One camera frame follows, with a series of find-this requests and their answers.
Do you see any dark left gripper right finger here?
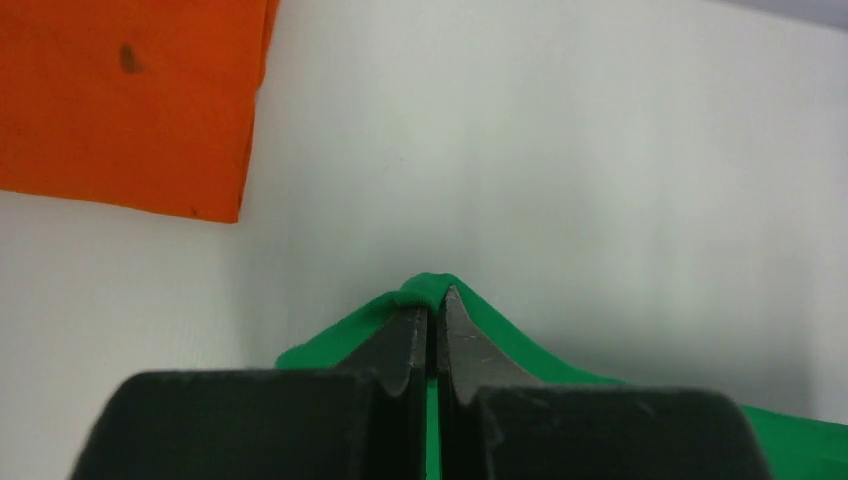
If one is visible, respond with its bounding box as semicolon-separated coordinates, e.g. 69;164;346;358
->
437;288;771;479

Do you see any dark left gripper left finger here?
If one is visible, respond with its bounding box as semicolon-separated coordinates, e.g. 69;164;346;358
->
72;308;428;479

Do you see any green t shirt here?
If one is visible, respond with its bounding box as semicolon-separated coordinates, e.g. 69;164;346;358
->
275;273;847;480

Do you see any folded orange t shirt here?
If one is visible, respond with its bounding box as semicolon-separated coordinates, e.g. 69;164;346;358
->
1;0;278;224

